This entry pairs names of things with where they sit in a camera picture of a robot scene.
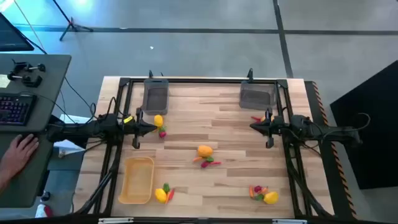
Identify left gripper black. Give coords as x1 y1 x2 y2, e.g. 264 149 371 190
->
132 108 158 149

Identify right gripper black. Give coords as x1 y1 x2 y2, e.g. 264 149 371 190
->
249 108 285 149

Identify yellow plastic basket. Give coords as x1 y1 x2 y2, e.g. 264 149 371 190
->
118 156 155 205

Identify person's forearm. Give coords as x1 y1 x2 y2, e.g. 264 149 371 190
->
0 169 15 194

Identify grey plastic bin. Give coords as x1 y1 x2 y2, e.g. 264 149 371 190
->
239 80 277 111
141 78 170 116

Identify white box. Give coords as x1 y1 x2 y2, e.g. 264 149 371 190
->
53 113 94 156

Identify grey desk with keyboard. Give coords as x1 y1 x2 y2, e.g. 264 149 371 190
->
0 54 72 134

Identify large black box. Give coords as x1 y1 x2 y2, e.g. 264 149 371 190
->
329 60 398 190

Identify black screw clamp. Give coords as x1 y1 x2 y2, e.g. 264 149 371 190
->
6 72 44 88
12 60 47 73

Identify black tripod stand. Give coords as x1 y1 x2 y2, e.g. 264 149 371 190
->
51 0 94 42

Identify person's hand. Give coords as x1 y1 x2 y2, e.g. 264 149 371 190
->
1 133 40 180

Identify black backlit keyboard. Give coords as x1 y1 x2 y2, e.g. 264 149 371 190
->
0 92 37 127

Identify grey desk with mouse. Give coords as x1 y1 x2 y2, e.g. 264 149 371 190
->
0 130 58 208

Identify person's shoe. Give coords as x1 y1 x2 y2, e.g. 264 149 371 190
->
34 203 54 218

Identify pale paper note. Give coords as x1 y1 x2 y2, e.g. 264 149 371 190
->
0 73 12 89

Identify black computer monitor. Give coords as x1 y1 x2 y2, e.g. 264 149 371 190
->
0 12 35 52

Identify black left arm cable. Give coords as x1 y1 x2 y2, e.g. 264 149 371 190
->
106 96 126 118

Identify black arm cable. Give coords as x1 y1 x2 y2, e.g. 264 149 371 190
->
106 96 126 118
338 112 372 134

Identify black metal rig frame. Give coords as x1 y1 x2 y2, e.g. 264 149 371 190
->
73 76 336 224

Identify black desk cable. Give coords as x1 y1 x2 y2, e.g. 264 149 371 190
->
62 76 98 125

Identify white metal bracket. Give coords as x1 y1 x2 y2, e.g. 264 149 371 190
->
98 217 134 224
272 218 308 224

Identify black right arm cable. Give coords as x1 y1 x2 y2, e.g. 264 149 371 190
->
338 112 372 134

